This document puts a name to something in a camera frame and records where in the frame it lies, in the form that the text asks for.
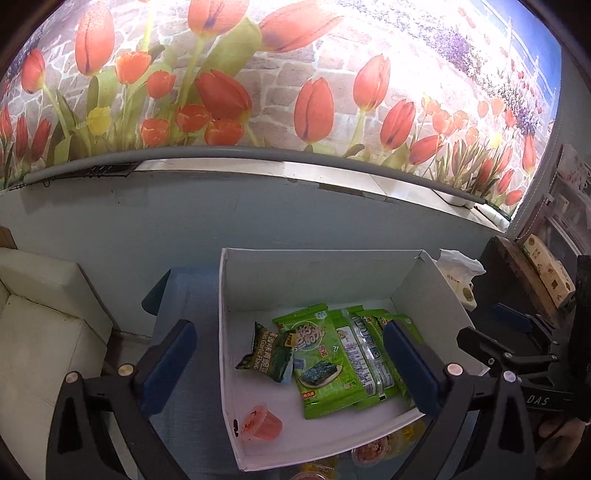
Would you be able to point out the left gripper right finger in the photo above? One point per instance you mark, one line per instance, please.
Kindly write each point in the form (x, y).
(501, 445)

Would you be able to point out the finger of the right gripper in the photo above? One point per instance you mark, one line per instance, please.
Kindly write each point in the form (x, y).
(533, 325)
(491, 353)

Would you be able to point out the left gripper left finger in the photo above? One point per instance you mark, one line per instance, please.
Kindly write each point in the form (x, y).
(79, 444)

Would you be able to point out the green snack bag white label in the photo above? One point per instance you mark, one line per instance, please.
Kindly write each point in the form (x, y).
(362, 339)

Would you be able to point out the green snack bag back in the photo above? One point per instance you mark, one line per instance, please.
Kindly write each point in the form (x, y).
(402, 342)

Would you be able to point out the large green seaweed bag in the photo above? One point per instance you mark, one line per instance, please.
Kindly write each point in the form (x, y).
(325, 379)

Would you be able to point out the pink jelly cup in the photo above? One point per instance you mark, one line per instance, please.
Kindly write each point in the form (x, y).
(260, 424)

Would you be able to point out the small dark green snack packet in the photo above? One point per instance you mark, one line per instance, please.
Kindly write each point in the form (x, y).
(272, 354)

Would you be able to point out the person right hand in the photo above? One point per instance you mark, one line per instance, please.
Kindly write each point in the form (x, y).
(561, 439)

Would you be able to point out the dark wooden side shelf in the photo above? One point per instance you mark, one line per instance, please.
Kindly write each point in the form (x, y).
(511, 279)

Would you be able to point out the beige patterned carton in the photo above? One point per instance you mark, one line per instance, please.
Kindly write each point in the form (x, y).
(551, 271)

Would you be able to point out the tissue pack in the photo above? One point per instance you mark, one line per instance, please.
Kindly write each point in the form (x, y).
(459, 271)

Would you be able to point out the orange yellow jelly cup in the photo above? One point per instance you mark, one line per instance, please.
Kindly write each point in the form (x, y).
(402, 440)

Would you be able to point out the red jelly cup front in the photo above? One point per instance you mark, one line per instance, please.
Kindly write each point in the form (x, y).
(371, 453)

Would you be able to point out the clear acrylic organizer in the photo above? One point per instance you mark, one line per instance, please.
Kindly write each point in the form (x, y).
(564, 224)

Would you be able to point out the cream leather sofa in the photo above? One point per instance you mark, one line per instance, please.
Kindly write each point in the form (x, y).
(51, 324)

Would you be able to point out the white cardboard box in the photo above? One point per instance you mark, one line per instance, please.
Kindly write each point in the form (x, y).
(259, 285)

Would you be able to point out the tulip flower wall poster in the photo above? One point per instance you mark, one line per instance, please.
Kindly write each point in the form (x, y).
(461, 93)

